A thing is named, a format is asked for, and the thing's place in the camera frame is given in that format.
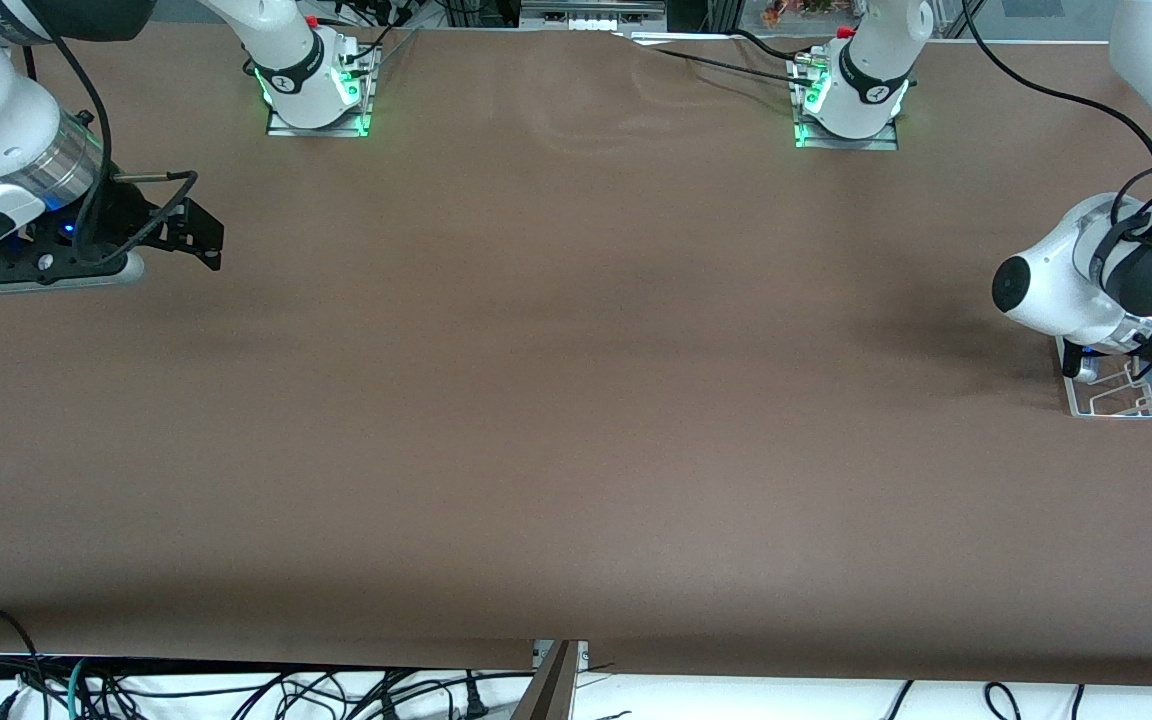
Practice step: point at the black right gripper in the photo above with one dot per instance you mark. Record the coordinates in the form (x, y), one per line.
(128, 217)

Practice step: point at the aluminium frame post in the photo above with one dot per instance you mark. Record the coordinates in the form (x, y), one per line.
(726, 12)

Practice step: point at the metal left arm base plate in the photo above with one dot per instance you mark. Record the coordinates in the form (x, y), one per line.
(851, 144)

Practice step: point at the black power plug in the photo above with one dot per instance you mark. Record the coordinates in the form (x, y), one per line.
(476, 705)

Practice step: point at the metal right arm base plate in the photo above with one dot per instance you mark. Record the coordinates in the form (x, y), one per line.
(321, 130)

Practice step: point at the brown table cover sheet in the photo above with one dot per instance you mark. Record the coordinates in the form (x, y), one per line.
(536, 400)

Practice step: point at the orange red clutter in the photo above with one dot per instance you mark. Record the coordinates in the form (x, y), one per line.
(796, 8)

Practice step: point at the brown table support beam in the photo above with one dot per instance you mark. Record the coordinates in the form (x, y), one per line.
(551, 692)

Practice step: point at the white power strip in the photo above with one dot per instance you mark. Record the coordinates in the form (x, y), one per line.
(591, 24)

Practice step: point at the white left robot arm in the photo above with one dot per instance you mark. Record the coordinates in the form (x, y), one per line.
(1046, 290)

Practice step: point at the metal beam bracket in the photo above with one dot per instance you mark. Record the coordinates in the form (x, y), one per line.
(582, 652)

